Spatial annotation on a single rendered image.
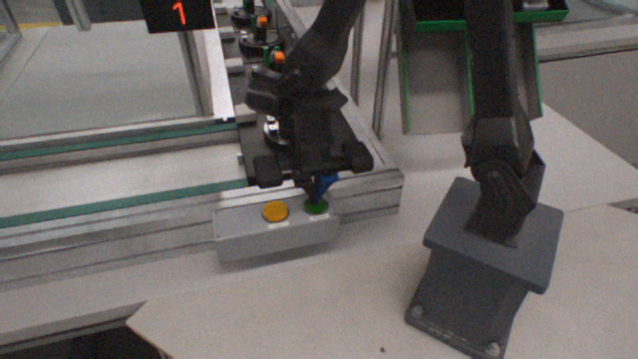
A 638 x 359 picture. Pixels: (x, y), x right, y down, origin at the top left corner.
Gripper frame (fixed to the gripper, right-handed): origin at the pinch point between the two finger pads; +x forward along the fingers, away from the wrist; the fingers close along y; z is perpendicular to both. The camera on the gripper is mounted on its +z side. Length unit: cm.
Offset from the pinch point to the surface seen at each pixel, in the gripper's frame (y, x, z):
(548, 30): -113, 12, 79
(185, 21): 16.4, -18.3, 30.6
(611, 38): -132, 13, 68
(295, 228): 4.1, 5.1, -3.8
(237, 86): 8.1, 3.6, 46.0
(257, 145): 7.0, 3.3, 19.2
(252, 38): 1, 2, 72
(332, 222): -2.3, 5.3, -3.8
